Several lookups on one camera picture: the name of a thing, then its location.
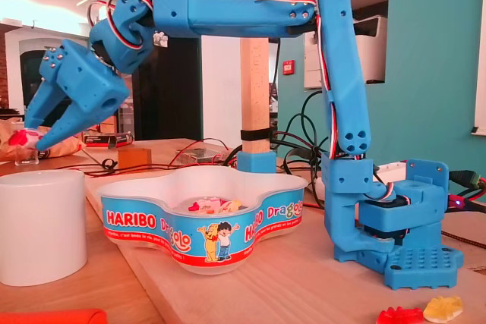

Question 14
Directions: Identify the dark arched door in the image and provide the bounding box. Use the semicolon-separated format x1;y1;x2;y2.
19;49;87;130

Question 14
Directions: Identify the clear drinking glass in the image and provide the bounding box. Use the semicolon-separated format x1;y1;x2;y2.
11;121;40;167

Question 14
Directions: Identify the yellow gummy candy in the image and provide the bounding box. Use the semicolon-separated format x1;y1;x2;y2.
422;295;464;323

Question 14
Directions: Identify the controller board with LED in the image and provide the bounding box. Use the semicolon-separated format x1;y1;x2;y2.
446;193;486;215

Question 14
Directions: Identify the red gummy candy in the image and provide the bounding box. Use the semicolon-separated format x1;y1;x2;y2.
375;305;425;324

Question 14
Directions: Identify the yellow white wrapped candy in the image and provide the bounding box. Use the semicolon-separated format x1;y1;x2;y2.
219;198;251;213

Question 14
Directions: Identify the green power connector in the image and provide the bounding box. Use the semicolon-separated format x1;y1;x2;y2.
450;170;486;190

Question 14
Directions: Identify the black strap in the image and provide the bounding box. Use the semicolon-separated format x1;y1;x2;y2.
240;129;273;142

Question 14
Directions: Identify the pink white candy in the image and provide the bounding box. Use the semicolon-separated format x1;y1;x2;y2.
9;128;49;150
188;194;222;214

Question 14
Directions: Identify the white window frame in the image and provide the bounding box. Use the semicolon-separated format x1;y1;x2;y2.
470;0;486;136

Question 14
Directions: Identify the clover-shaped Haribo candy tub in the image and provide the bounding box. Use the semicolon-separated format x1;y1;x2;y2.
96;164;309;275

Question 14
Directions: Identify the clear plastic case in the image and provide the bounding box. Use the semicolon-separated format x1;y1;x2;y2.
176;147;225;164

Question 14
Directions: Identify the square wooden post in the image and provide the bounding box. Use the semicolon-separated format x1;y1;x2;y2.
238;0;272;154

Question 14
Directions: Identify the flat black red box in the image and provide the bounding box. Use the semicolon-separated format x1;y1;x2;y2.
83;131;134;149

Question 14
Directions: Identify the blue printed post base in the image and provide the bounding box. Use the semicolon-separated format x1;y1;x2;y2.
237;150;278;174

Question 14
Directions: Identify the orange snack bag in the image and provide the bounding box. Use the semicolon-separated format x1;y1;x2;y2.
0;117;87;162

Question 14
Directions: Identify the thin red cable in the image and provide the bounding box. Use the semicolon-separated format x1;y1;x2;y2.
56;137;244;178

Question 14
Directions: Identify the light wooden board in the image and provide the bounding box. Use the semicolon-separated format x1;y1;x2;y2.
85;140;486;324

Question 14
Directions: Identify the black glass-door fridge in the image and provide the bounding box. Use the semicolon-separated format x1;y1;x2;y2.
113;35;202;142

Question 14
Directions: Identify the white ceramic mug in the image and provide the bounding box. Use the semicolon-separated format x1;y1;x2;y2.
0;169;88;287

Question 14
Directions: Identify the thick black cable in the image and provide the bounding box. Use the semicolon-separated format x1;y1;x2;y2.
282;90;327;211

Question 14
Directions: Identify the white printer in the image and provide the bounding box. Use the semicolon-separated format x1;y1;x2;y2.
303;14;388;90

